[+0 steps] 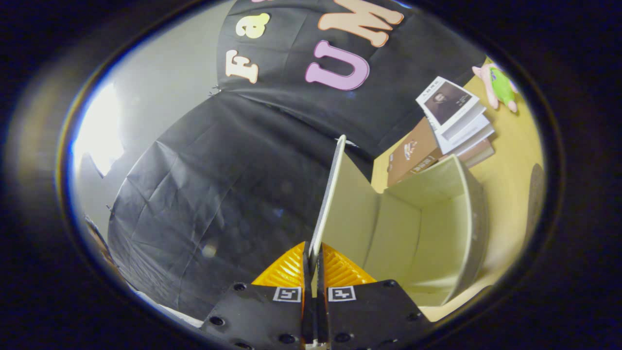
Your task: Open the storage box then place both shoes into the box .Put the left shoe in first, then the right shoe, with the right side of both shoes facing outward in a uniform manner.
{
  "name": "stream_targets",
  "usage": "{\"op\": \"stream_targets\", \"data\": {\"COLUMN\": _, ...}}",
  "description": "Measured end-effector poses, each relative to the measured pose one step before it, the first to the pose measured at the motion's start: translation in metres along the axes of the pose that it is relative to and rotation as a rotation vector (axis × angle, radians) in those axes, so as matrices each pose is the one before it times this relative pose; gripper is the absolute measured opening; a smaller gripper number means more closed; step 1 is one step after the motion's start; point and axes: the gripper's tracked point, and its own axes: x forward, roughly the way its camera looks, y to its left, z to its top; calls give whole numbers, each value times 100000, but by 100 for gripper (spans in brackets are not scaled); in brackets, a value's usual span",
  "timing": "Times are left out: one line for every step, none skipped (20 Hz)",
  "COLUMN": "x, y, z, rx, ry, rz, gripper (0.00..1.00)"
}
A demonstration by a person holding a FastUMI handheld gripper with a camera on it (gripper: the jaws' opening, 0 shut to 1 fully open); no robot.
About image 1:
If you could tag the green and pink plush toy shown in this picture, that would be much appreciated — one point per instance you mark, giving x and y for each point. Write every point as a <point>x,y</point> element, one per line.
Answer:
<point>500,85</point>

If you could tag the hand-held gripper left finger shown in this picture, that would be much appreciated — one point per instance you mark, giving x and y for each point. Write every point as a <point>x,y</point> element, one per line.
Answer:
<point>307,311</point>

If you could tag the white portrait cover book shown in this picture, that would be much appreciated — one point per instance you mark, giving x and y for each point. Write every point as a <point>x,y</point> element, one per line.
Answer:
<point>447,102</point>

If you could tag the black backdrop cloth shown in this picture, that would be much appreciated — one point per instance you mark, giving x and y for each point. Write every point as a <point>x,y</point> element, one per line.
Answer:
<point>243,170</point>

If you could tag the plain white book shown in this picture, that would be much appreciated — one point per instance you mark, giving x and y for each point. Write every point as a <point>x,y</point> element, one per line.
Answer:
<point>469,138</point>

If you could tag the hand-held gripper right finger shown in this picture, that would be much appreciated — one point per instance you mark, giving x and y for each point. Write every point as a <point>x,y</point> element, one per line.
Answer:
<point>321,311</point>

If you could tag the grey lidded storage box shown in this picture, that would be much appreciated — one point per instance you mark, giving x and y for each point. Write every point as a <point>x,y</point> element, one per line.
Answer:
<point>437,233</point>

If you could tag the brown cover book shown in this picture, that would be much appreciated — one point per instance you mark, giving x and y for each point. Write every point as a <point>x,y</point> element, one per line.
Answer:
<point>413,155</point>

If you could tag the thin brown-edged book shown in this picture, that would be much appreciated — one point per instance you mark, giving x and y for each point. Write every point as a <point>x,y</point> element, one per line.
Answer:
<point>478,154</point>

